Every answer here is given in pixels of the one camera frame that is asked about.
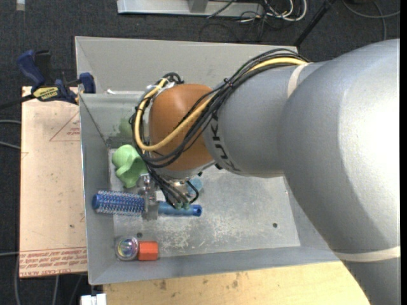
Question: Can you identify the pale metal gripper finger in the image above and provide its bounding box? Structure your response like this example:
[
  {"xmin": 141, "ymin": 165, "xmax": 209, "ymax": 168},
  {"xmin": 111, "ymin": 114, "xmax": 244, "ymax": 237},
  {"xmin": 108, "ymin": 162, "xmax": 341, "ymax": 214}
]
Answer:
[
  {"xmin": 142, "ymin": 200, "xmax": 160, "ymax": 221},
  {"xmin": 141, "ymin": 174, "xmax": 157, "ymax": 203}
]

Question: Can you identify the blue hairbrush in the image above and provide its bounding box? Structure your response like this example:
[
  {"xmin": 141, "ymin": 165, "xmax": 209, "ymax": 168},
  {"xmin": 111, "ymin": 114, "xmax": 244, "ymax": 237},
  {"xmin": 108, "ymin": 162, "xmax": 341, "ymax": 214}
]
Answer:
[{"xmin": 92, "ymin": 189, "xmax": 204, "ymax": 217}]

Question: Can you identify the light green toy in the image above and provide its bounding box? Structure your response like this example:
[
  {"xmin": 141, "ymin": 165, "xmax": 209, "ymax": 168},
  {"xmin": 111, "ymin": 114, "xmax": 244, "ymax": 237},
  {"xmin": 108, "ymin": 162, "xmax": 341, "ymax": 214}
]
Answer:
[{"xmin": 111, "ymin": 144, "xmax": 149, "ymax": 189}]

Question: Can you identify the orange block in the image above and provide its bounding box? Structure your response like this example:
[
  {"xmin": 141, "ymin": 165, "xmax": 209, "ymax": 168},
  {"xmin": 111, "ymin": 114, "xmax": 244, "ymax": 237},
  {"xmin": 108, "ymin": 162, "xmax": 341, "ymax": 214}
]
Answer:
[{"xmin": 137, "ymin": 240, "xmax": 160, "ymax": 262}]

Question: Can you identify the clear iridescent ball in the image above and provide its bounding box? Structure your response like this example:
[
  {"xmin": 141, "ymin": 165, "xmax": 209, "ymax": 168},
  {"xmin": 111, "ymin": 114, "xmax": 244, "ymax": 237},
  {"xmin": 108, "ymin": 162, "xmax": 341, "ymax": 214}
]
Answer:
[{"xmin": 114, "ymin": 236, "xmax": 140, "ymax": 262}]

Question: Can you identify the grey metal bin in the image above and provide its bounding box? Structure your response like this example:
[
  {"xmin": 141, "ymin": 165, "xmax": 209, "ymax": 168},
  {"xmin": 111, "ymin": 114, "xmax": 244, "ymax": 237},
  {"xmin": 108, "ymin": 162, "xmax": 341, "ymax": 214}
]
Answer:
[{"xmin": 74, "ymin": 36, "xmax": 341, "ymax": 286}]

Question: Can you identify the brown cardboard board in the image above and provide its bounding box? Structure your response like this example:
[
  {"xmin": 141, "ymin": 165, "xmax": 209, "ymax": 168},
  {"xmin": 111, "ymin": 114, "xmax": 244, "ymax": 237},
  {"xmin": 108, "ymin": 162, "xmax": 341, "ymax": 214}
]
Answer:
[{"xmin": 18, "ymin": 86, "xmax": 88, "ymax": 279}]

